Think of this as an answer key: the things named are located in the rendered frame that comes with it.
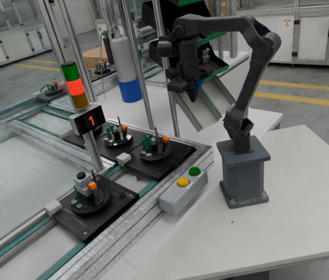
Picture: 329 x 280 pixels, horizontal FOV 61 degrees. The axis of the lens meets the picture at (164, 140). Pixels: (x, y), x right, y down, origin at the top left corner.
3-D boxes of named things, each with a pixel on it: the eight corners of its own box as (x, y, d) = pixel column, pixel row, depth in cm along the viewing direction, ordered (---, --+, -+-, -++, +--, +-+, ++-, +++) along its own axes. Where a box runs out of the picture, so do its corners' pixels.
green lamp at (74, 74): (83, 77, 96) (78, 63, 94) (70, 82, 93) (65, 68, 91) (75, 75, 99) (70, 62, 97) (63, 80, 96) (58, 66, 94)
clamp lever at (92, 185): (102, 200, 95) (95, 183, 91) (98, 204, 94) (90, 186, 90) (96, 196, 97) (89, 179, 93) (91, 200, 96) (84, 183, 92)
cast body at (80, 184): (97, 189, 96) (91, 173, 93) (87, 197, 94) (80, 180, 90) (83, 181, 101) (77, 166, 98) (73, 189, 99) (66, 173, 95)
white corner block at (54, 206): (64, 211, 101) (60, 203, 99) (53, 219, 98) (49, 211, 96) (58, 206, 104) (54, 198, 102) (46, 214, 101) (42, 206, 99)
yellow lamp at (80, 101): (91, 104, 101) (87, 91, 99) (80, 109, 98) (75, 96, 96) (83, 101, 104) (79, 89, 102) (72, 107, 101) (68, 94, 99)
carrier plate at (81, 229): (140, 198, 100) (138, 193, 99) (85, 245, 86) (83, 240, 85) (99, 177, 115) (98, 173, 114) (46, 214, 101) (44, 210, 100)
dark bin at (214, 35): (226, 34, 124) (231, 18, 119) (205, 41, 118) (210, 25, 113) (184, 6, 137) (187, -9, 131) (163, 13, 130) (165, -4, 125)
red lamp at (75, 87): (87, 90, 99) (83, 77, 96) (75, 96, 96) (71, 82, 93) (79, 89, 102) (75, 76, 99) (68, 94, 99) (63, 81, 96)
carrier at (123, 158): (195, 150, 120) (192, 125, 114) (159, 182, 106) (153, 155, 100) (154, 138, 136) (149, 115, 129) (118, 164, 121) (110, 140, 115)
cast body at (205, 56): (208, 61, 134) (212, 48, 129) (202, 64, 132) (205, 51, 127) (195, 53, 138) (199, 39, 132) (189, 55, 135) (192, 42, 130)
